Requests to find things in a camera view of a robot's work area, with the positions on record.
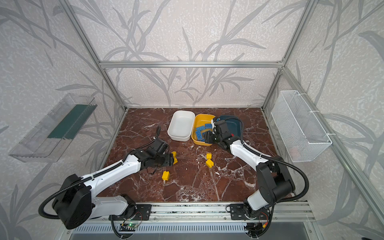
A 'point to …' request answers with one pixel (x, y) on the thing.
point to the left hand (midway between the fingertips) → (172, 157)
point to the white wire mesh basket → (299, 130)
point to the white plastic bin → (181, 125)
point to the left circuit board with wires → (128, 227)
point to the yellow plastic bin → (200, 120)
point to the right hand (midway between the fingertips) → (208, 130)
